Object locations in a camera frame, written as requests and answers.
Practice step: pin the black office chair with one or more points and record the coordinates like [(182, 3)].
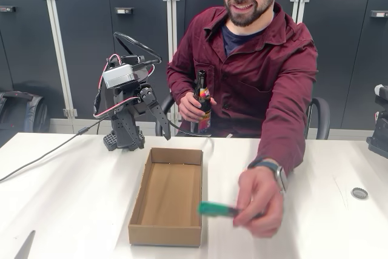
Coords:
[(321, 116)]

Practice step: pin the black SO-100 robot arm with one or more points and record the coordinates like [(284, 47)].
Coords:
[(110, 140)]

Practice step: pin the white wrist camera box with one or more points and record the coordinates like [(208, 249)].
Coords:
[(119, 75)]

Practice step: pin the black robot arm with white part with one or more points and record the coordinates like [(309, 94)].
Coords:
[(380, 131)]

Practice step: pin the person's left forearm maroon sleeve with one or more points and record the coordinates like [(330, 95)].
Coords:
[(282, 137)]

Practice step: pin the smartwatch with dark band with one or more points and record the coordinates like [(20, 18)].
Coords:
[(280, 177)]

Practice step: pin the grey pointed flat object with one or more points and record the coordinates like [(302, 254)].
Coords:
[(25, 248)]

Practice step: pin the dark glass beer bottle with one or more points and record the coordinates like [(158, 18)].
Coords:
[(202, 89)]

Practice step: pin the person's right hand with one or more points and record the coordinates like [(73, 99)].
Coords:
[(189, 108)]

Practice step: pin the bearded man in maroon jacket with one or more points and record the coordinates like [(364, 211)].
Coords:
[(257, 68)]

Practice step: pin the open brown cardboard box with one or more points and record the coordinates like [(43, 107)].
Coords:
[(169, 192)]

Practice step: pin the green edding marker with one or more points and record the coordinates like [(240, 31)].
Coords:
[(212, 208)]

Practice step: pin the person's left hand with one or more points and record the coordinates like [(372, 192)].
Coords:
[(263, 204)]

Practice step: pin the black backpack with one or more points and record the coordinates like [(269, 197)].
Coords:
[(24, 113)]

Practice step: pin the metal bottle cap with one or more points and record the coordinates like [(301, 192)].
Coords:
[(359, 193)]

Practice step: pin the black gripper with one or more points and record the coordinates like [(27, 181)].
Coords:
[(127, 108)]

